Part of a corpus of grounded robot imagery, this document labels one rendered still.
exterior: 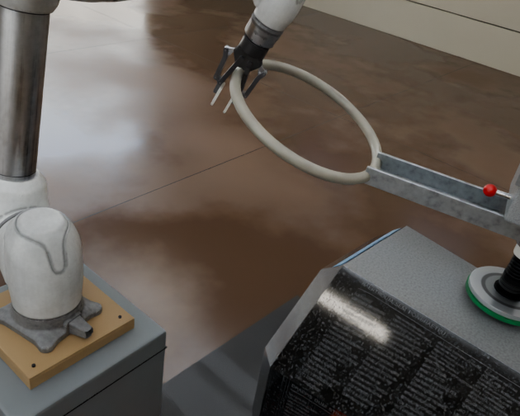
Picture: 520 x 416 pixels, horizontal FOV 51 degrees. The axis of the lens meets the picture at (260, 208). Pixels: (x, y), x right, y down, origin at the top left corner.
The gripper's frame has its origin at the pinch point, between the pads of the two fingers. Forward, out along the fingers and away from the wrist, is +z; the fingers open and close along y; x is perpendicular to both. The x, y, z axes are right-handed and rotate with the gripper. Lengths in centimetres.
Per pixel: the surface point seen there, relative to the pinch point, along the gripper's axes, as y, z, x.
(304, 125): 65, 137, 272
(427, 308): 75, 5, -29
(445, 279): 81, 4, -14
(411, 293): 71, 7, -24
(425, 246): 77, 8, 1
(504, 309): 90, -7, -28
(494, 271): 90, -6, -12
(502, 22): 239, 42, 594
